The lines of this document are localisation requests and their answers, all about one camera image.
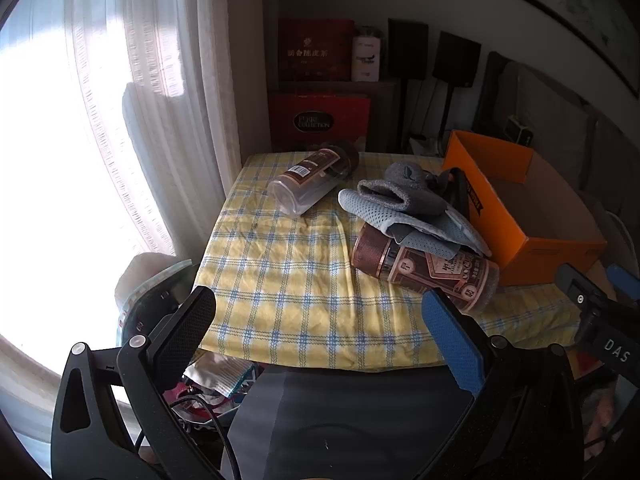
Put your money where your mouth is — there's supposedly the brown sofa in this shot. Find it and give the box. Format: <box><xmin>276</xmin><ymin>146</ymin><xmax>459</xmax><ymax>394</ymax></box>
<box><xmin>472</xmin><ymin>51</ymin><xmax>640</xmax><ymax>281</ymax></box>

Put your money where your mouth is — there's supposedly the white sheer curtain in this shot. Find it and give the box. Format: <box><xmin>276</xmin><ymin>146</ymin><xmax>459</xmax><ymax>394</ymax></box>
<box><xmin>0</xmin><ymin>0</ymin><xmax>281</xmax><ymax>401</ymax></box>

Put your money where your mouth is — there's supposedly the patterned fabric pouch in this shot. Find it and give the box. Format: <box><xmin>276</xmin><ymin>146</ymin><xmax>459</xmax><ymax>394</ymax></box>
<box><xmin>182</xmin><ymin>352</ymin><xmax>261</xmax><ymax>401</ymax></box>

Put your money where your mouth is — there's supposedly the black striped cloth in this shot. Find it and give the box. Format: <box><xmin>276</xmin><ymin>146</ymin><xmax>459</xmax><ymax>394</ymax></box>
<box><xmin>437</xmin><ymin>167</ymin><xmax>472</xmax><ymax>223</ymax></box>

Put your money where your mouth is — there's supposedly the dark red gift box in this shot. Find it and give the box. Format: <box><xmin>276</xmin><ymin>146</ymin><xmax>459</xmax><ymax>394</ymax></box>
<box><xmin>277</xmin><ymin>19</ymin><xmax>356</xmax><ymax>82</ymax></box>

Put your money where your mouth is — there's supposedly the person's right forearm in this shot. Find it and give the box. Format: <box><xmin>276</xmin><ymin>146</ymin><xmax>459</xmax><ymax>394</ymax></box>
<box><xmin>582</xmin><ymin>377</ymin><xmax>640</xmax><ymax>463</ymax></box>

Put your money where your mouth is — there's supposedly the black cable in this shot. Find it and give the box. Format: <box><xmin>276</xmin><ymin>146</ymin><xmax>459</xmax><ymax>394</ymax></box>
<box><xmin>165</xmin><ymin>394</ymin><xmax>243</xmax><ymax>480</ymax></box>

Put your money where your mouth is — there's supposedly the red chocolate gift bag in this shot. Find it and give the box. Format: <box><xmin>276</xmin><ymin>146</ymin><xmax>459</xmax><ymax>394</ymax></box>
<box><xmin>268</xmin><ymin>91</ymin><xmax>372</xmax><ymax>152</ymax></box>

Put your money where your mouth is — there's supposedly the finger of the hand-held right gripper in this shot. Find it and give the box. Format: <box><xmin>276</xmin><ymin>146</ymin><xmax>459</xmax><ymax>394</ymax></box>
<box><xmin>606</xmin><ymin>264</ymin><xmax>640</xmax><ymax>307</ymax></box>
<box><xmin>554</xmin><ymin>263</ymin><xmax>623</xmax><ymax>318</ymax></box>

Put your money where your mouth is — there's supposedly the white pink carton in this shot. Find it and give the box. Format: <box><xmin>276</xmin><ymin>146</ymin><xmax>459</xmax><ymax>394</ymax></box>
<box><xmin>351</xmin><ymin>27</ymin><xmax>385</xmax><ymax>82</ymax></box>

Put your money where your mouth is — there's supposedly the black speaker on stand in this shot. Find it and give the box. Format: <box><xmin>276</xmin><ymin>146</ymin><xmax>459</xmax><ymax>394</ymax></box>
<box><xmin>387</xmin><ymin>18</ymin><xmax>429</xmax><ymax>152</ymax></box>
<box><xmin>432</xmin><ymin>31</ymin><xmax>482</xmax><ymax>141</ymax></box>

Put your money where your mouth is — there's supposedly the grey mesh cloth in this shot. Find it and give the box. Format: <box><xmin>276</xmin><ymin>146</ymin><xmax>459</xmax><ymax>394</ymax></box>
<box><xmin>338</xmin><ymin>187</ymin><xmax>493</xmax><ymax>258</ymax></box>

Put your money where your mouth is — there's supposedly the brown label clear jar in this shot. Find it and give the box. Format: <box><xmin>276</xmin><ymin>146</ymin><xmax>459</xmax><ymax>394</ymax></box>
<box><xmin>267</xmin><ymin>142</ymin><xmax>360</xmax><ymax>217</ymax></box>
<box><xmin>351</xmin><ymin>222</ymin><xmax>501</xmax><ymax>316</ymax></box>

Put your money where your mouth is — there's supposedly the brown cardboard box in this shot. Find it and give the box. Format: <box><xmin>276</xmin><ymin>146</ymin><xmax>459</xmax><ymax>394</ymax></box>
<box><xmin>270</xmin><ymin>79</ymin><xmax>402</xmax><ymax>153</ymax></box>

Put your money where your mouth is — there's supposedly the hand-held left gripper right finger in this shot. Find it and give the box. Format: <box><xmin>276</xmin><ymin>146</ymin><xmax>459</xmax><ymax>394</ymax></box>
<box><xmin>415</xmin><ymin>287</ymin><xmax>586</xmax><ymax>480</ymax></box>

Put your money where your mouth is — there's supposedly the dark grey cloth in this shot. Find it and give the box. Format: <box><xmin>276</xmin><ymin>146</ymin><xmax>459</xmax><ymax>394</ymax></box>
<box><xmin>220</xmin><ymin>364</ymin><xmax>476</xmax><ymax>480</ymax></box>

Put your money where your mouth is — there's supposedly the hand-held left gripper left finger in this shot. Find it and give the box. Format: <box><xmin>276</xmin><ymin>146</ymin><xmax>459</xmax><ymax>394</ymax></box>
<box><xmin>50</xmin><ymin>285</ymin><xmax>223</xmax><ymax>480</ymax></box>

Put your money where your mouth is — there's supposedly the orange cardboard box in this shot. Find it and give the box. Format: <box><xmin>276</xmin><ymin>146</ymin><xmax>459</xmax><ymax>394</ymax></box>
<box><xmin>442</xmin><ymin>130</ymin><xmax>608</xmax><ymax>287</ymax></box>

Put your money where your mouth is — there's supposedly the yellow checked tablecloth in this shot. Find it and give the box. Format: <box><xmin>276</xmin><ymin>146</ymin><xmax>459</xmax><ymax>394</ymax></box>
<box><xmin>192</xmin><ymin>150</ymin><xmax>583</xmax><ymax>373</ymax></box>

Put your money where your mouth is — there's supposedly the grey knitted cloth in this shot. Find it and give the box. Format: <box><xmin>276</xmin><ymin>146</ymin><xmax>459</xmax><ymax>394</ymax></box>
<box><xmin>357</xmin><ymin>161</ymin><xmax>451</xmax><ymax>217</ymax></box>

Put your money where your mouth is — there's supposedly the green portable device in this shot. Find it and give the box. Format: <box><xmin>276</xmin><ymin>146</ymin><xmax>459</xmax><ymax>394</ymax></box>
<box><xmin>504</xmin><ymin>115</ymin><xmax>535</xmax><ymax>147</ymax></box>

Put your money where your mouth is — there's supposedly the white plastic bag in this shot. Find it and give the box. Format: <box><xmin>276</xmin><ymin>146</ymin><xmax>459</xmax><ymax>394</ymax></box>
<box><xmin>407</xmin><ymin>133</ymin><xmax>444</xmax><ymax>157</ymax></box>

